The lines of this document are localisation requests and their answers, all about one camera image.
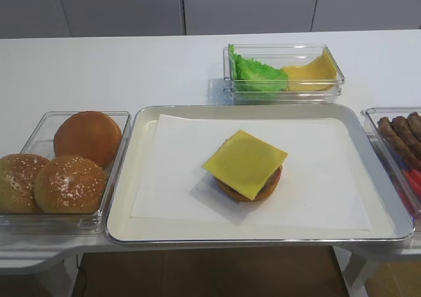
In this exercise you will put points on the sesame bun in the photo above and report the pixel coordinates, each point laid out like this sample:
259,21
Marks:
70,185
18,173

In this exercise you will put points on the green lettuce leaf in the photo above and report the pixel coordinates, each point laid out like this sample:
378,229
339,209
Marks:
252,75

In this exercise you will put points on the clear lettuce cheese container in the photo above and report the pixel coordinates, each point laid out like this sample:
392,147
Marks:
279,56

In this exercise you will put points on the yellow cheese slice on burger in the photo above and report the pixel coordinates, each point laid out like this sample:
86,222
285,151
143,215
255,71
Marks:
217,162

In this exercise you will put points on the red tomato slice on burger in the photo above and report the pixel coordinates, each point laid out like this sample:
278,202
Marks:
279,170

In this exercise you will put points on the bottom burger bun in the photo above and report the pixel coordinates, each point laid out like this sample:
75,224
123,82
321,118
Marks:
263,194

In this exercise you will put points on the white paper sheet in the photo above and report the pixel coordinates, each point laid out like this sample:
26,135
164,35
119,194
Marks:
321,183

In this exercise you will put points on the plain smooth bun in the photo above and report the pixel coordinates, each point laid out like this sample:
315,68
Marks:
90,134

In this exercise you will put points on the yellow cheese slice in container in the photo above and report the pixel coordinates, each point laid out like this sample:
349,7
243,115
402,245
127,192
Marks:
309,77

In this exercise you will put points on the clear bun container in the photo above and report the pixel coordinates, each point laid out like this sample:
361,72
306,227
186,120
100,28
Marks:
41,142

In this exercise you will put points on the clear patty tomato container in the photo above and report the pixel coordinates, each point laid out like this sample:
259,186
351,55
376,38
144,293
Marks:
391,161

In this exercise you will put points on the white rectangular serving tray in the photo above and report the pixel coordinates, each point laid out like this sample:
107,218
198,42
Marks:
388,216

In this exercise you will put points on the brown meat patty middle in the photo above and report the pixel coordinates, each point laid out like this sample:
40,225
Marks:
402,128

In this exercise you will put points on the brown meat patty left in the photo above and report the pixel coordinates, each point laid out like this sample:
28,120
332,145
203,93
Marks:
387,132

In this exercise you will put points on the red tomato slice left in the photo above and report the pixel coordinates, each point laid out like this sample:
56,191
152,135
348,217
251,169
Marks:
415,188

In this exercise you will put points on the red tomato slice middle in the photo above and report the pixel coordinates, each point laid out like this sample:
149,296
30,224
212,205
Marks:
415,176

